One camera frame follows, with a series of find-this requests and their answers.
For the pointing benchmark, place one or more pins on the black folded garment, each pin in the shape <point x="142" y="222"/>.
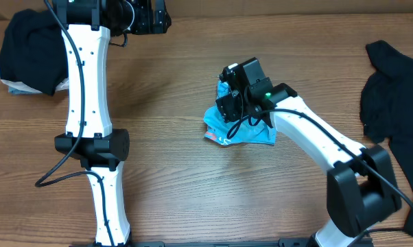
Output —
<point x="33" y="42"/>

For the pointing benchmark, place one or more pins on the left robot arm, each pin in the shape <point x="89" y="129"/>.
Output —
<point x="87" y="28"/>

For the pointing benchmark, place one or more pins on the beige folded garment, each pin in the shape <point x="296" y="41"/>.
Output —
<point x="34" y="82"/>

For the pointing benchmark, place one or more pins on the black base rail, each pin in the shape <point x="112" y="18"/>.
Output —
<point x="285" y="242"/>

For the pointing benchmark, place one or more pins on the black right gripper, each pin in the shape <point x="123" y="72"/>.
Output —
<point x="230" y="109"/>

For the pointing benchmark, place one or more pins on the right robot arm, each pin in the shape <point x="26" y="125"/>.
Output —
<point x="361" y="185"/>

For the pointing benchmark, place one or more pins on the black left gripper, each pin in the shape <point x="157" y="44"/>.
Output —
<point x="155" y="19"/>

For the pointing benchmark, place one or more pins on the light blue t-shirt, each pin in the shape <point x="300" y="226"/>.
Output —
<point x="217" y="130"/>

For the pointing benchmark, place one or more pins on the black crumpled garment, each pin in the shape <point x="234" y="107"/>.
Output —
<point x="386" y="105"/>

